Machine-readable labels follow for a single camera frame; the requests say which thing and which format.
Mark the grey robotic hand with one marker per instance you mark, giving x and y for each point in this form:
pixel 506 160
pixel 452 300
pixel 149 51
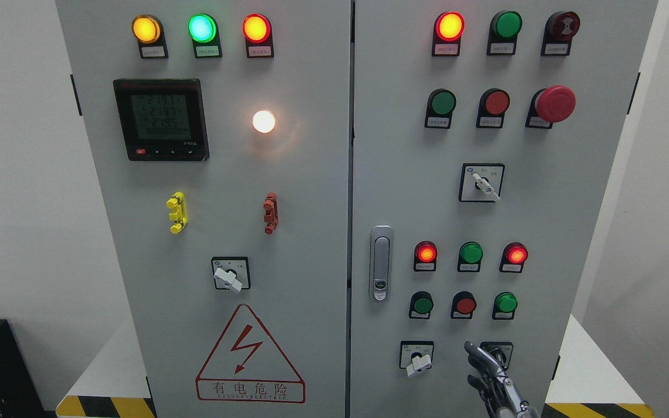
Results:
pixel 495 387

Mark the silver door handle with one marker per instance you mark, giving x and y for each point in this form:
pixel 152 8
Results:
pixel 381 238

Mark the grey right cabinet door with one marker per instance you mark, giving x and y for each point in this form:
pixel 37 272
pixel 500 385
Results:
pixel 408 177

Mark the grey cabinet door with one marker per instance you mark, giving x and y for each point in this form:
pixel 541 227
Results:
pixel 408 177
pixel 298 273

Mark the grey left cabinet door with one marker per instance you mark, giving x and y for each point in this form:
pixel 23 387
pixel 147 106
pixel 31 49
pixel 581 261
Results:
pixel 298 273

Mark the green push button lower right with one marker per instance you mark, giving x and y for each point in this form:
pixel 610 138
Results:
pixel 504 306

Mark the red push button lower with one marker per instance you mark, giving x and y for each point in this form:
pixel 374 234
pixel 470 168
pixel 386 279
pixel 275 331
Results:
pixel 463 305

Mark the red push button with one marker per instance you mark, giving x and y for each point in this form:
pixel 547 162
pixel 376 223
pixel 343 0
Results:
pixel 463 305
pixel 491 112

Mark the red lit indicator middle right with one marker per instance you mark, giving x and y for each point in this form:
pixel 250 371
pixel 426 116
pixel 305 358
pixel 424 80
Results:
pixel 513 258

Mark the green indicator middle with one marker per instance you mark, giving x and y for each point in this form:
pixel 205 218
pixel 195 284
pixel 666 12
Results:
pixel 470 256

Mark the red lit indicator middle left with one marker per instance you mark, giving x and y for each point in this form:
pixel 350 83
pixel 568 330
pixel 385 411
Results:
pixel 425 257

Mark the red high voltage warning sticker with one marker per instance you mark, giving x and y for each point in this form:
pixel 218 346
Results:
pixel 247 365

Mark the red push button upper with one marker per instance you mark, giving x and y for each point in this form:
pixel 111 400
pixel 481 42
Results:
pixel 491 112

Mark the red terminal connector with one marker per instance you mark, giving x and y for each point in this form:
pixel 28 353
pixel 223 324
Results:
pixel 271 216

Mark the red emergency stop button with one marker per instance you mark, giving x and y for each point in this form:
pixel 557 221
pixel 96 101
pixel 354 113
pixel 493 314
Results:
pixel 550 105

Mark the green push button upper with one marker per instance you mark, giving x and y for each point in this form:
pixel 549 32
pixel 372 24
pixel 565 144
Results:
pixel 439 110

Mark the white lit indicator light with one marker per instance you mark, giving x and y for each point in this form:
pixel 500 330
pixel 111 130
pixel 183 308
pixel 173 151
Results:
pixel 264 121

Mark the top green indicator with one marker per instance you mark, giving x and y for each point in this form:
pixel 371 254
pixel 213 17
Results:
pixel 503 32

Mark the top red lit indicator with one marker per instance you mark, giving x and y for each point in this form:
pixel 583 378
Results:
pixel 447 32

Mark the dark red buzzer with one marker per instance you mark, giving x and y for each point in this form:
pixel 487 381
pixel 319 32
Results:
pixel 561 27

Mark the yellow terminal connector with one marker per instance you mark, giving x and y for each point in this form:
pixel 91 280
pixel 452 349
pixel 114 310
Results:
pixel 177 214

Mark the black digital power meter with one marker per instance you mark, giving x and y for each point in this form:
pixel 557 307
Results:
pixel 162 119

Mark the red lit indicator light left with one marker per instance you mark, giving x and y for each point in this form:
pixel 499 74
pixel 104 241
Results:
pixel 259 42

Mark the green lit indicator light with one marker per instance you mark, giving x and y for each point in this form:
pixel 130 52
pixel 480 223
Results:
pixel 205 35

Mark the yellow indicator light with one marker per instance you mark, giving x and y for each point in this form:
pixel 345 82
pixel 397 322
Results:
pixel 150 35

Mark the black rotary switch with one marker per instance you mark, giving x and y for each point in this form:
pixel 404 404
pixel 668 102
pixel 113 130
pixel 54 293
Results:
pixel 501 351

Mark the lower white rotary switch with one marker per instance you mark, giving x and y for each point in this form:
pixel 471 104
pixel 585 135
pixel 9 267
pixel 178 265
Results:
pixel 415 356

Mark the white rotary switch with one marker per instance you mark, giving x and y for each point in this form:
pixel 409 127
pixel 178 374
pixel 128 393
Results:
pixel 231 273
pixel 415 356

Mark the upper right rotary switch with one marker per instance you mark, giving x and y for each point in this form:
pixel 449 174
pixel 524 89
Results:
pixel 481 182

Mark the left white rotary switch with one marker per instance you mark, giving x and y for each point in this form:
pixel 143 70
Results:
pixel 231 273

